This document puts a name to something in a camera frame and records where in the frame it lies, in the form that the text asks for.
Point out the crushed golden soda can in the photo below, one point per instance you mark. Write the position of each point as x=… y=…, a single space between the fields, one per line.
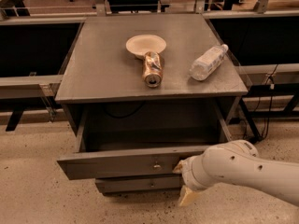
x=152 y=69

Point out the metal railing frame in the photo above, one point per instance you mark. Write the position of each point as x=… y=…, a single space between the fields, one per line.
x=15 y=72

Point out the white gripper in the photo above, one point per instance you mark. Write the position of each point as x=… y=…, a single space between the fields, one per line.
x=188 y=174

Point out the grey drawer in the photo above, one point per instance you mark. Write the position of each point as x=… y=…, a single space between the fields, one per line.
x=138 y=183
x=115 y=141

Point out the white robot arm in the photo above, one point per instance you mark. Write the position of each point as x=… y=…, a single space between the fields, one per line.
x=237 y=163

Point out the grey top drawer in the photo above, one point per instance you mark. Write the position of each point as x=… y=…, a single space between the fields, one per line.
x=115 y=141

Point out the clear plastic water bottle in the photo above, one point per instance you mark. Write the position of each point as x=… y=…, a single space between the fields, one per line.
x=206 y=64

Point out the grey middle drawer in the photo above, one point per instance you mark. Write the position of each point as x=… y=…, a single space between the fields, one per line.
x=138 y=183

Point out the white paper bowl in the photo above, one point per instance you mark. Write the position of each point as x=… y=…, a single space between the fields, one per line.
x=139 y=45

